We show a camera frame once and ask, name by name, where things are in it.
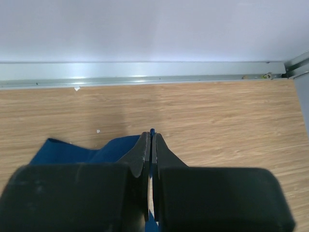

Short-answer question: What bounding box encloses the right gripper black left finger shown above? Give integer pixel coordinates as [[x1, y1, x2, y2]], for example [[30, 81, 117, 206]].
[[0, 132, 151, 232]]

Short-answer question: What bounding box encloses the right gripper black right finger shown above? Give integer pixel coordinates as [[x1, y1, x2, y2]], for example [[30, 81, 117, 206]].
[[152, 133, 296, 232]]

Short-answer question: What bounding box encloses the blue t shirt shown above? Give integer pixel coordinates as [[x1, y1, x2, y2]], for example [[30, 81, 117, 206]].
[[29, 128, 160, 232]]

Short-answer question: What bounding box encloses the aluminium frame rail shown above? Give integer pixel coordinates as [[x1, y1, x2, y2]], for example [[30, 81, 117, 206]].
[[0, 61, 286, 89]]

